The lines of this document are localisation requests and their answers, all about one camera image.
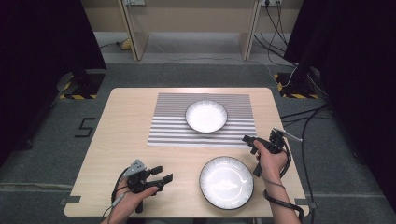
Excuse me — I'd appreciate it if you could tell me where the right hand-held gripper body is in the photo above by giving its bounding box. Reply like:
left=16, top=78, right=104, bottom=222
left=252, top=126, right=304, bottom=178

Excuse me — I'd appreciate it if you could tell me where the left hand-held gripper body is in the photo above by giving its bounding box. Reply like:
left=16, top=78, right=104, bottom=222
left=122, top=159, right=166, bottom=215

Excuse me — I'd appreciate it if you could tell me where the white plate with dark rim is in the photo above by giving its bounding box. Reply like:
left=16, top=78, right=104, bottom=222
left=184, top=99, right=229, bottom=134
left=198, top=155, right=255, bottom=211

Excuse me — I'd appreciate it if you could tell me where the person's right hand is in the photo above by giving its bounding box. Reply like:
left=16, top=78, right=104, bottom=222
left=253, top=139, right=290, bottom=185

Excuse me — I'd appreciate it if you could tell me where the person's left hand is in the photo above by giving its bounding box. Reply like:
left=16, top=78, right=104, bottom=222
left=108, top=186, right=160, bottom=222

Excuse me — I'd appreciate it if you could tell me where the grey striped placemat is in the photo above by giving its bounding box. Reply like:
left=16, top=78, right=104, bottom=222
left=146, top=91, right=258, bottom=149

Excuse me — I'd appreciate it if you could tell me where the stand base with hazard tape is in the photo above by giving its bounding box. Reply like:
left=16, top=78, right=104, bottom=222
left=273, top=72, right=320, bottom=101
left=58, top=68, right=106, bottom=101

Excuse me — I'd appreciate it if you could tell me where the grey tape strip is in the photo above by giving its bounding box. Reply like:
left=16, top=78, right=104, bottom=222
left=293, top=198, right=318, bottom=209
left=58, top=195, right=82, bottom=206

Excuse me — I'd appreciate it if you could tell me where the black curtain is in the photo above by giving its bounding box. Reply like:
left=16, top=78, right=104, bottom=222
left=0, top=0, right=107, bottom=166
left=283, top=0, right=396, bottom=213

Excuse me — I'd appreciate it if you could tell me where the wooden furniture panel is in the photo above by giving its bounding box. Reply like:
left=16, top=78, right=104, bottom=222
left=117, top=0, right=150, bottom=62
left=237, top=0, right=262, bottom=62

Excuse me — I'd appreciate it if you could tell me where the yellow floor object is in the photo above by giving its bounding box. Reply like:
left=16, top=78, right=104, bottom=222
left=119, top=37, right=133, bottom=51

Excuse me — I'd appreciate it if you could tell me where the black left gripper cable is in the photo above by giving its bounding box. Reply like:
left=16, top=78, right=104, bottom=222
left=110, top=167, right=131, bottom=203

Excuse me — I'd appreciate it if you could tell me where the grey left gripper cable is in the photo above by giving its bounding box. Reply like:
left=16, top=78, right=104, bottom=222
left=102, top=189, right=131, bottom=219

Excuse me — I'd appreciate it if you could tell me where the black floor cable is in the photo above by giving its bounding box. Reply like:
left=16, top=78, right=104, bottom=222
left=279, top=104, right=332, bottom=224

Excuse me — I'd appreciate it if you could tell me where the white floor cable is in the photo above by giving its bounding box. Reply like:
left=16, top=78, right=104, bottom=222
left=148, top=36, right=301, bottom=89

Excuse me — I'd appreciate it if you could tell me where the bundle of black wall cables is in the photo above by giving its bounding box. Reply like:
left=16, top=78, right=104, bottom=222
left=253, top=3, right=298, bottom=67

